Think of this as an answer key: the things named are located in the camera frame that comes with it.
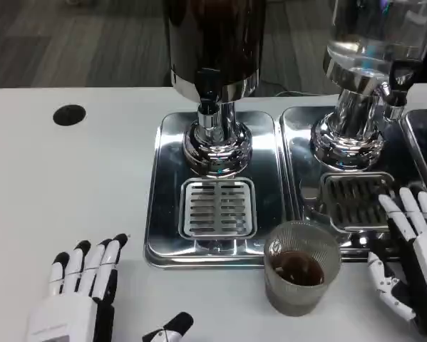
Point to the clear ribbed glass cup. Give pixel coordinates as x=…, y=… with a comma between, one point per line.
x=298, y=281

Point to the steel slotted drip grid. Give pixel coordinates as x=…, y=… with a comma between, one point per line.
x=352, y=203
x=218, y=208

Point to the clear drink dispenser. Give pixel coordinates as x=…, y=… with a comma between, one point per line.
x=348, y=124

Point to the black tap with chrome spout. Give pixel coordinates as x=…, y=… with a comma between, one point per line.
x=209, y=89
x=400, y=80

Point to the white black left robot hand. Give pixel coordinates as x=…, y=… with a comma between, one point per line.
x=74, y=310

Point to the dark drink dispenser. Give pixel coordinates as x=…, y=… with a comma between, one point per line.
x=216, y=32

